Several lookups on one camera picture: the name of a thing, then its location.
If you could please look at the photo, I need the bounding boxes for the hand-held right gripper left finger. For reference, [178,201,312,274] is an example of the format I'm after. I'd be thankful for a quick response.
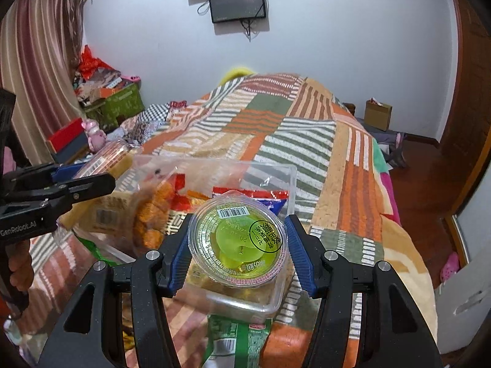
[38,215,200,368]

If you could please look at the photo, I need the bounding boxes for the pink rabbit toy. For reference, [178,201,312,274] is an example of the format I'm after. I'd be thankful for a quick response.
[82,120,107,152]

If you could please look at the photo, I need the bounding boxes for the pink slipper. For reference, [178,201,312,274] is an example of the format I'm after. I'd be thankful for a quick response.
[440,252,460,282]

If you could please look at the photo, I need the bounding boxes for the checkered quilt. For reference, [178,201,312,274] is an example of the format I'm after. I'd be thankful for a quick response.
[107,102,192,150]

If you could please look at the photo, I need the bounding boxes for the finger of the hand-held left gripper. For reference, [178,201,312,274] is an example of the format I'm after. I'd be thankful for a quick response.
[6,162,84,192]
[8,172,116,209]

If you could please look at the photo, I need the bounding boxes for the red orange snack packet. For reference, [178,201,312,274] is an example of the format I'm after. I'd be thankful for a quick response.
[171,190,211,215]

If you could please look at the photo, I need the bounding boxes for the wooden wardrobe with white doors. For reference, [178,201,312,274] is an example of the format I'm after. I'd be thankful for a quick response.
[433,169,491,357]

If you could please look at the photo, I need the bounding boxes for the orange snack bag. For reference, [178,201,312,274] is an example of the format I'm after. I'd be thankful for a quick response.
[130,172,187,254]

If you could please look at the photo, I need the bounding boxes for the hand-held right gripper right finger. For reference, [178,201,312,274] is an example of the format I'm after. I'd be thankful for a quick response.
[284,214,442,368]

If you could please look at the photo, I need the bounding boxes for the clear plastic container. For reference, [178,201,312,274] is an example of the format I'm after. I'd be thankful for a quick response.
[71,153,299,324]

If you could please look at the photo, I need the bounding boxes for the green jelly cup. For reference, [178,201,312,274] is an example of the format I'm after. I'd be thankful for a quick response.
[188,194,289,288]

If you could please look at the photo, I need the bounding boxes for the red box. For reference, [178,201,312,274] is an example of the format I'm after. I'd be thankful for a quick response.
[46,118,87,153]

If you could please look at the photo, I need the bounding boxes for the cardboard box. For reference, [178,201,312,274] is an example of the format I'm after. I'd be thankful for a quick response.
[364,99,393,131]

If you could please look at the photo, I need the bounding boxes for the small black wall monitor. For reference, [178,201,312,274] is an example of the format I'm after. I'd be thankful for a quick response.
[208,0,268,24]

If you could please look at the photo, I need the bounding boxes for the grey box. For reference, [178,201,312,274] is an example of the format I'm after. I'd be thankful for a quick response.
[54,134,93,163]

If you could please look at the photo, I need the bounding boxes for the pile of papers and bags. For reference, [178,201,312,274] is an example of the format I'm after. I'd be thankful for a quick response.
[73,45,141,104]

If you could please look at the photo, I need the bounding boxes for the clear snack bag green top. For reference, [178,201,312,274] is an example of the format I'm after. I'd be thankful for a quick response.
[75,234,133,267]

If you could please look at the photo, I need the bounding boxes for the brown wooden door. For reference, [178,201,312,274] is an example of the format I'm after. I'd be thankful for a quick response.
[439,0,491,169]

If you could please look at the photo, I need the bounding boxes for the red snack bag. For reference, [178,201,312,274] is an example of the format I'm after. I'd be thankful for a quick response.
[213,186,289,201]

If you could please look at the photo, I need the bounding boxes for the black monitor cable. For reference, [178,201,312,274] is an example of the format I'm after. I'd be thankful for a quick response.
[240,17,261,41]

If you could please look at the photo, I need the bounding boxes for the clear cracker pack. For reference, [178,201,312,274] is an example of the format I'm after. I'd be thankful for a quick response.
[57,140,143,238]

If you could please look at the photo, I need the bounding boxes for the green snack packet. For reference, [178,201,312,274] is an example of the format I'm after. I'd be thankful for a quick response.
[201,312,274,368]

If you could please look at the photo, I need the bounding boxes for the person's left hand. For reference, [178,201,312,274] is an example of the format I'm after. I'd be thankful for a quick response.
[7,234,36,294]

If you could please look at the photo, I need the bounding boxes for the green storage box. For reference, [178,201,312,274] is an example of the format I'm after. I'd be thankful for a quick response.
[86,82,145,131]

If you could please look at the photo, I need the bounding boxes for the clothes on floor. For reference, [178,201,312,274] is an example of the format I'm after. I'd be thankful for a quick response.
[370,130,409,169]

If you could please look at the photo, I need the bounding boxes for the striped brown curtain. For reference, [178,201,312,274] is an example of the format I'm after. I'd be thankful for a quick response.
[0,0,95,165]

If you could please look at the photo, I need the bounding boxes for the blue chip bag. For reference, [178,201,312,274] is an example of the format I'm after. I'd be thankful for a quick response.
[261,197,288,217]

